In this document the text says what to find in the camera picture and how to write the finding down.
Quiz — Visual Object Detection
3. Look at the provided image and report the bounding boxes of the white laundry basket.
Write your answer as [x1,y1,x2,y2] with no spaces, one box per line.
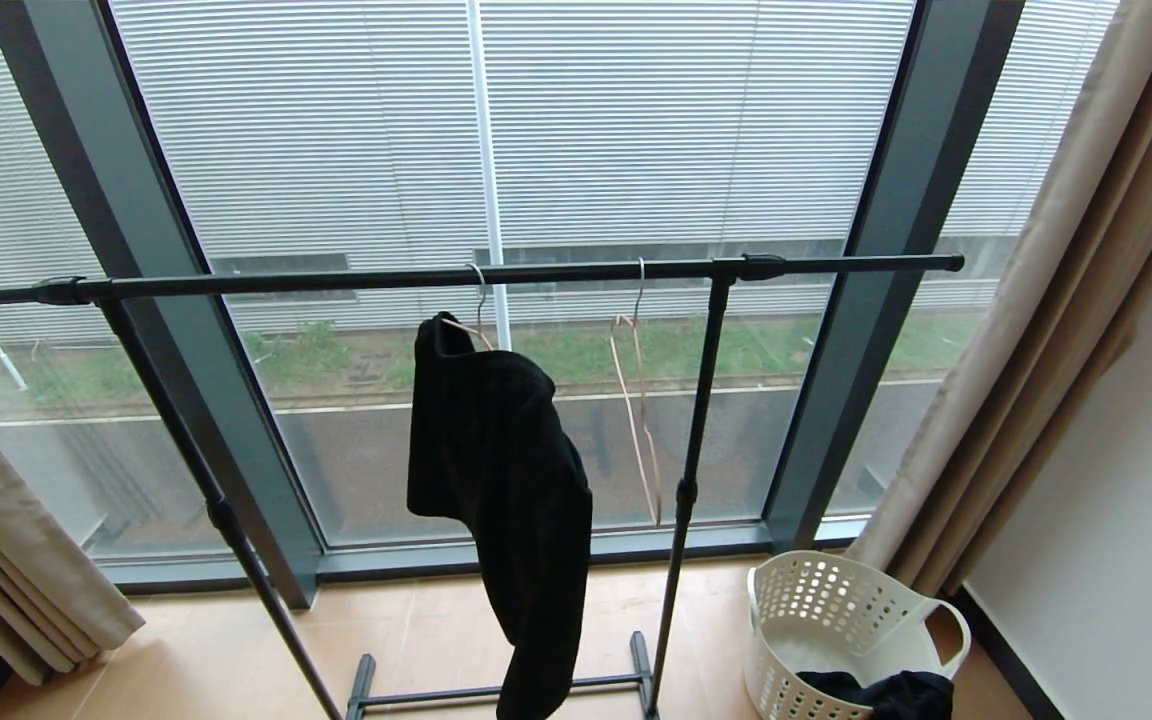
[744,550,973,720]

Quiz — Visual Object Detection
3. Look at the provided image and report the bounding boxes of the pink clothes hanger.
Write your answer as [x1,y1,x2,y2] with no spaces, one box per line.
[608,258,665,528]
[439,262,497,353]

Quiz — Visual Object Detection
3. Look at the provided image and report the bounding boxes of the black clothes rack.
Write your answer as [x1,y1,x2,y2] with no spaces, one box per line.
[0,254,965,720]

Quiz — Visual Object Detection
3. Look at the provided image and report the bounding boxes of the window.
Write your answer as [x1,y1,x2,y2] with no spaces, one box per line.
[0,0,1122,591]

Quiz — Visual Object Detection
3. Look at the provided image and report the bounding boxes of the black garment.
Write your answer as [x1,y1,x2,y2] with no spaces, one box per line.
[796,668,955,720]

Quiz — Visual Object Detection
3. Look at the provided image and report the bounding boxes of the beige curtain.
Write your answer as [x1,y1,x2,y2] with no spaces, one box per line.
[0,370,147,686]
[846,0,1152,598]

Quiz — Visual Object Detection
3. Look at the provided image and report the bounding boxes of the black shorts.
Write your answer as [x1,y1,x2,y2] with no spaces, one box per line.
[406,312,594,720]

